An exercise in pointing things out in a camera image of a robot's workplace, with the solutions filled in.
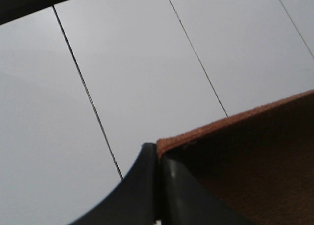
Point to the brown towel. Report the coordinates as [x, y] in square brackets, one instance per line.
[260, 163]

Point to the white backboard panel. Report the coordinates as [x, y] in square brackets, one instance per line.
[84, 83]

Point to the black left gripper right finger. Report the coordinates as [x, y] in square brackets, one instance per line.
[187, 202]

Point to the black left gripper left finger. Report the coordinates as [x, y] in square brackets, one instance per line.
[133, 201]

